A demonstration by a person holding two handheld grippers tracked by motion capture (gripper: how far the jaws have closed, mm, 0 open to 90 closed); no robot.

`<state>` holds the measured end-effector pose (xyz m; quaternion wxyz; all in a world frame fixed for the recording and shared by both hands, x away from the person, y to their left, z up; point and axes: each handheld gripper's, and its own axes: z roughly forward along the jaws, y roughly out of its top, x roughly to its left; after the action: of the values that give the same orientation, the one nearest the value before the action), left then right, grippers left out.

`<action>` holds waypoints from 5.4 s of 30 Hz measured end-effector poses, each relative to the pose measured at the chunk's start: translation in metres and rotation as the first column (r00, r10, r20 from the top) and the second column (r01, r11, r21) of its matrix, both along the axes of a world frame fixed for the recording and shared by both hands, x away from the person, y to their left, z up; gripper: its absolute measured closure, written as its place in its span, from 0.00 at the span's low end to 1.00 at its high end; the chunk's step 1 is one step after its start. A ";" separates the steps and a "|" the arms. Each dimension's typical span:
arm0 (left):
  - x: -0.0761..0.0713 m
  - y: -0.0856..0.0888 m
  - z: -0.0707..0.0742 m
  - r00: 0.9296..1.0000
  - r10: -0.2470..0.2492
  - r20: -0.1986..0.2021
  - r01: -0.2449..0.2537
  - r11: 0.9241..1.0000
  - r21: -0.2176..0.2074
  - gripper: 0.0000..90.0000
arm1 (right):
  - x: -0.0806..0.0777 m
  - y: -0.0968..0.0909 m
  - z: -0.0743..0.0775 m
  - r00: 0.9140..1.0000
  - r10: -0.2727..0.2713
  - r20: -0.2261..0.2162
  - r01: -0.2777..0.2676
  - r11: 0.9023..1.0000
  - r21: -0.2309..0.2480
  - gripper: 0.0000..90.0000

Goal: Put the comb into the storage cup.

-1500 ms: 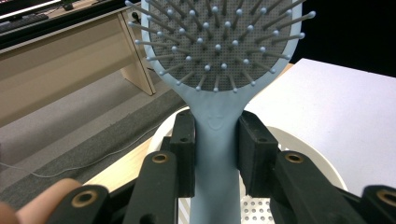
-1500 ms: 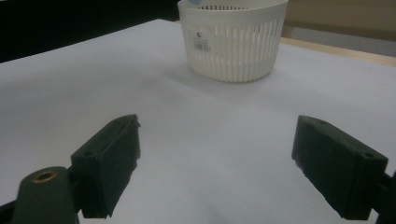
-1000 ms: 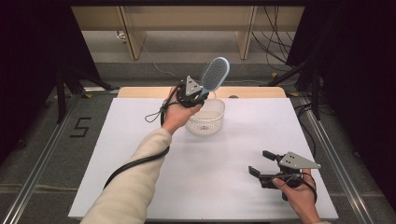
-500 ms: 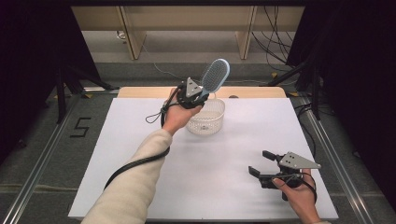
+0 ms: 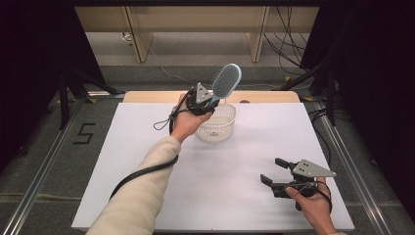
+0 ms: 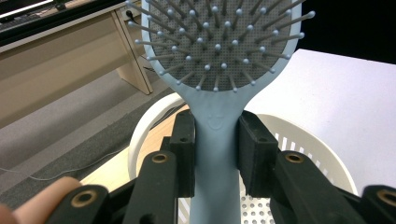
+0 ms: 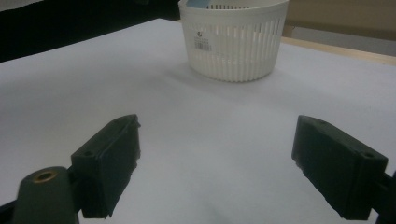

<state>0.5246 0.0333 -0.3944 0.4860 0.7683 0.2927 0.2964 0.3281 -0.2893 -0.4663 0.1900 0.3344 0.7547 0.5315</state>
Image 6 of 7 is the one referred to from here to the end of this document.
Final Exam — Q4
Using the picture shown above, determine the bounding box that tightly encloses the light blue hairbrush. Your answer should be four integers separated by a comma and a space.
125, 0, 316, 224

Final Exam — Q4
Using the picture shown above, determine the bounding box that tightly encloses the black plug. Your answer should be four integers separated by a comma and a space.
124, 8, 140, 24

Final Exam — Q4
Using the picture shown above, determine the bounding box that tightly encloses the dark device on desk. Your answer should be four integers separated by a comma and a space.
0, 0, 127, 48

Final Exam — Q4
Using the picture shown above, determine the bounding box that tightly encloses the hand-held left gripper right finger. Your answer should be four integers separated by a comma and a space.
237, 110, 279, 199

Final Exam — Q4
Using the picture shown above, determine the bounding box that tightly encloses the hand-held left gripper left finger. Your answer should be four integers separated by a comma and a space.
162, 109, 196, 199

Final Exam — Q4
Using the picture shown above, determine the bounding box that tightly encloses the beige wooden desk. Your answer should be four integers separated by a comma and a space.
0, 0, 154, 129

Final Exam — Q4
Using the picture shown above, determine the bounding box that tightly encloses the white plastic basket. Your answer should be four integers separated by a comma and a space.
127, 91, 359, 224

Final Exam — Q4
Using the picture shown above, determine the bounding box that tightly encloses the thin white floor cable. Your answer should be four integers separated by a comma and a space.
0, 145, 134, 182

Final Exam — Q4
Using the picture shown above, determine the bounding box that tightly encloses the white table sheet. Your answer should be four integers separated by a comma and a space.
245, 48, 396, 198

